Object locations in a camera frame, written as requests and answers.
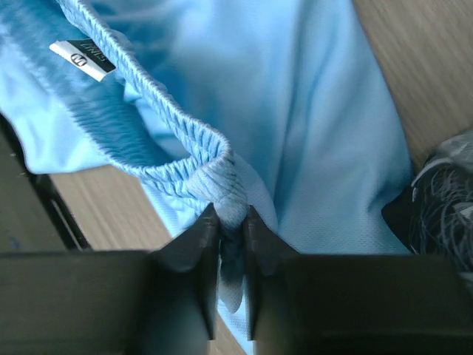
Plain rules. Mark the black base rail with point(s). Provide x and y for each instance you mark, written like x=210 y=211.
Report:
x=34 y=217

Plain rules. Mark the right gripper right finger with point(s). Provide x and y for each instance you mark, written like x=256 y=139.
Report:
x=263 y=251

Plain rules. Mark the light blue shorts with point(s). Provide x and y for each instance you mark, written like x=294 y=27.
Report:
x=279 y=105

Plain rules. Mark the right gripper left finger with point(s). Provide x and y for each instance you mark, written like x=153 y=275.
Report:
x=184 y=288

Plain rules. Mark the dark patterned shorts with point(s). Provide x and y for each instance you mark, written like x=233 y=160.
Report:
x=433 y=215

